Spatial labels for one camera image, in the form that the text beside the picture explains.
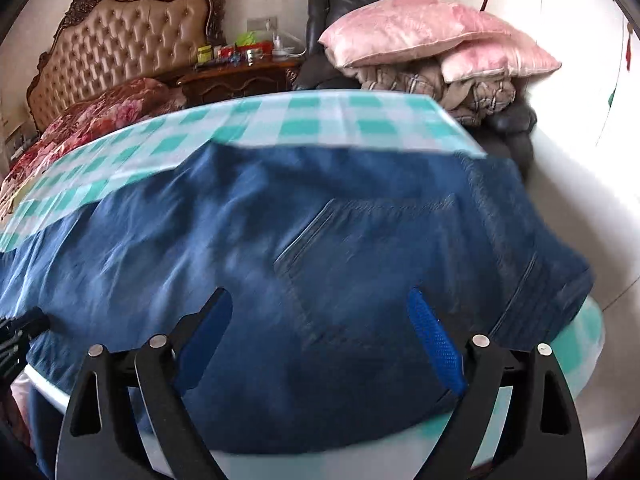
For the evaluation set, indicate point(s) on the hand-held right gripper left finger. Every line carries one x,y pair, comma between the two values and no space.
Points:
210,330

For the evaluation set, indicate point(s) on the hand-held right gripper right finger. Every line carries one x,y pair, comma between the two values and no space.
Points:
435,340

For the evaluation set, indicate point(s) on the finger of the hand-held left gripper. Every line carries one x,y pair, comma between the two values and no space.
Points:
27,325

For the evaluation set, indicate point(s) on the blue denim pants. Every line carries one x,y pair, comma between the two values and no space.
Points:
300,260

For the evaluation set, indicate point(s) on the red floral blanket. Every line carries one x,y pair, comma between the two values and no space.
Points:
100,115

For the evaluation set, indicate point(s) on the green white checked cloth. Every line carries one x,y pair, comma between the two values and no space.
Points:
300,120

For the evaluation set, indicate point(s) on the dark wooden nightstand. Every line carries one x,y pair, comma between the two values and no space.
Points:
235,82

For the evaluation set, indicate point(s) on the beige plaid blanket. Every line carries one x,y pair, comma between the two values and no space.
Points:
450,90

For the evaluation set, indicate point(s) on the yellow green jar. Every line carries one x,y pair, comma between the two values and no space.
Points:
204,54

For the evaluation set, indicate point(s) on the small red box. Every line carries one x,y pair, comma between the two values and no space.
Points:
227,52

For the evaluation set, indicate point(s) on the red tin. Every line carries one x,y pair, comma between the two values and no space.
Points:
258,54

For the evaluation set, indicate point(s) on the black leather armchair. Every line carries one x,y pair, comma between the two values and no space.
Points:
320,67

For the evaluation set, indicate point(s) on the small pink pillow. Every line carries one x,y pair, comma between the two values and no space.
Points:
500,60

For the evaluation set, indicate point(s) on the tufted leather carved headboard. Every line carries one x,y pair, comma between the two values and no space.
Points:
115,45

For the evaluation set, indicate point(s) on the green plastic bag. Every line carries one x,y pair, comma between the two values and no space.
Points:
252,39

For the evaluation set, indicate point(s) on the large pink pillow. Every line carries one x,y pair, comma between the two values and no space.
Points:
400,30

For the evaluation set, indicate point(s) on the red tassel door ornament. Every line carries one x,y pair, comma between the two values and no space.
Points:
627,45

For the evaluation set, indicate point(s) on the grey wall socket plate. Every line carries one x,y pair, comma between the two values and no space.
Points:
262,25

